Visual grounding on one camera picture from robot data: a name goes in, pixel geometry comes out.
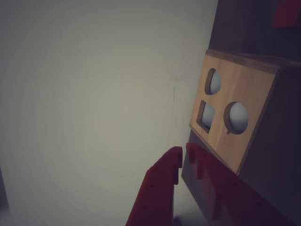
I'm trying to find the wooden shape sorter box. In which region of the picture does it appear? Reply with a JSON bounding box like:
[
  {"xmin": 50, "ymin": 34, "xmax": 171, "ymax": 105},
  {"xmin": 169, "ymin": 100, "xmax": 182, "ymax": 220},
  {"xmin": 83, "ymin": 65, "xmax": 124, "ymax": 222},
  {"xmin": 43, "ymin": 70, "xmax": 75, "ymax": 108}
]
[{"xmin": 189, "ymin": 48, "xmax": 301, "ymax": 201}]

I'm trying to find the red wooden cube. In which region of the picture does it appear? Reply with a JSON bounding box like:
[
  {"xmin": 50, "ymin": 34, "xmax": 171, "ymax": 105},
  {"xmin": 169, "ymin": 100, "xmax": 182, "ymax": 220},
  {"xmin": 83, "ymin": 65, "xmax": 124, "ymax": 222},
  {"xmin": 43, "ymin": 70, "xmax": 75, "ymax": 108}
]
[{"xmin": 271, "ymin": 0, "xmax": 301, "ymax": 29}]

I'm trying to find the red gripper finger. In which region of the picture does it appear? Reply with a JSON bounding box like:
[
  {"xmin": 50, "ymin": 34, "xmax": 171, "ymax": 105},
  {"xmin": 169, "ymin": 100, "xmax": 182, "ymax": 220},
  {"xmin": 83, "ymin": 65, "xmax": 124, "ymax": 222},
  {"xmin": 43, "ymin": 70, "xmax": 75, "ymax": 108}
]
[
  {"xmin": 185, "ymin": 142, "xmax": 298, "ymax": 226},
  {"xmin": 126, "ymin": 146, "xmax": 183, "ymax": 226}
]

